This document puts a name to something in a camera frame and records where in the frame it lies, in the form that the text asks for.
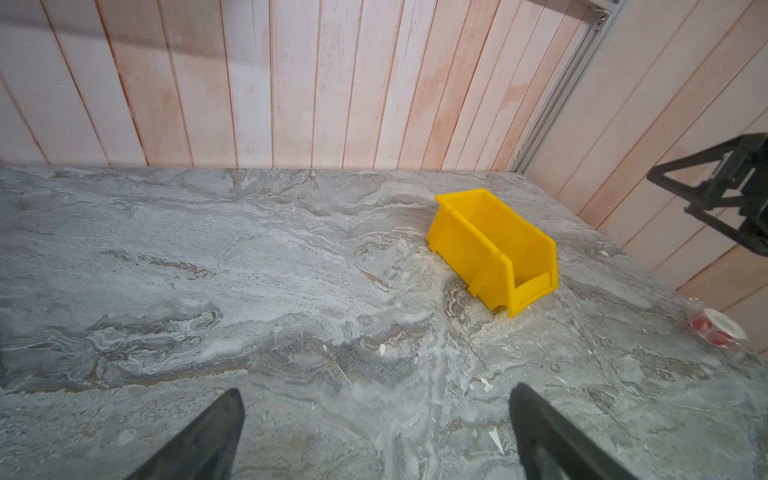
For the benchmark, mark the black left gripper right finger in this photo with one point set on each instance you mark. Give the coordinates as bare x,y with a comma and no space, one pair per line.
549,446

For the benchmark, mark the yellow plastic storage bin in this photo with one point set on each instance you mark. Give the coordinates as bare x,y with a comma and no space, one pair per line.
505,260

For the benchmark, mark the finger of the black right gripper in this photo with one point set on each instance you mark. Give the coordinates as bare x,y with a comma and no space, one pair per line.
733,200

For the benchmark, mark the red items clear container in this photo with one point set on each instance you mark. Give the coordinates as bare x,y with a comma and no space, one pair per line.
715,327

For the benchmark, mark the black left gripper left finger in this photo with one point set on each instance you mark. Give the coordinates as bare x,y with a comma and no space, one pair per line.
205,448

